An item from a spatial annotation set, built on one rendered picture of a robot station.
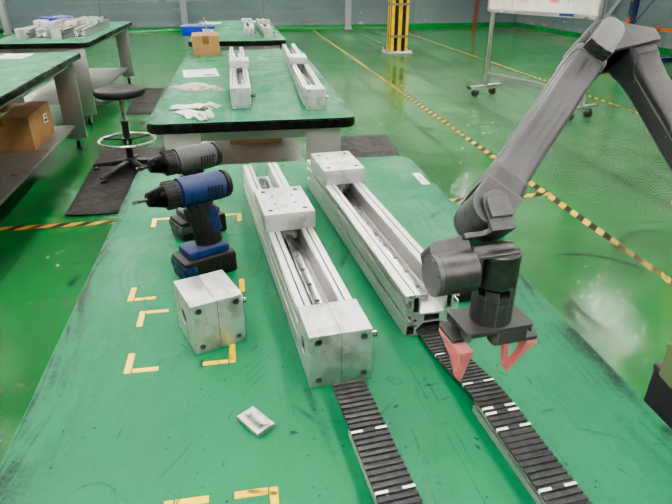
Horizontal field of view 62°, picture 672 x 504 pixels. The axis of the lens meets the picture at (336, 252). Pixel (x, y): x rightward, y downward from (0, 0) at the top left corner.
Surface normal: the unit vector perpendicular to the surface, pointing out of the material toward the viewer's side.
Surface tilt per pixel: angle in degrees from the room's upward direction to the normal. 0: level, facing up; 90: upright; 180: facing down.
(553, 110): 44
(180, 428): 0
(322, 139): 90
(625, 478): 0
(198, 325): 90
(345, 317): 0
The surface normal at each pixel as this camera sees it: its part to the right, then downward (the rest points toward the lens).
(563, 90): 0.17, -0.35
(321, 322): 0.00, -0.89
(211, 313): 0.50, 0.39
